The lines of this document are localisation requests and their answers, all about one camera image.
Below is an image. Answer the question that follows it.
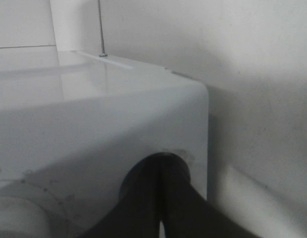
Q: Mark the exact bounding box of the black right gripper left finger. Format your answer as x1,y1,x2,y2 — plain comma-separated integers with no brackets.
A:
80,153,162,238

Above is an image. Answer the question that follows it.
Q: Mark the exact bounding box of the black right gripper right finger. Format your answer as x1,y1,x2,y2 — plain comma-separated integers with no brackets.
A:
160,153,257,238

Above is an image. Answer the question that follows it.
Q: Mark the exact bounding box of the white microwave oven body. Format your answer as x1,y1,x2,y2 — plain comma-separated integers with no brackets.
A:
0,51,208,238

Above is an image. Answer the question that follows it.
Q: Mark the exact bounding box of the lower white timer knob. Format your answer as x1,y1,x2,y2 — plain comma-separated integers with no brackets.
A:
0,194,52,238

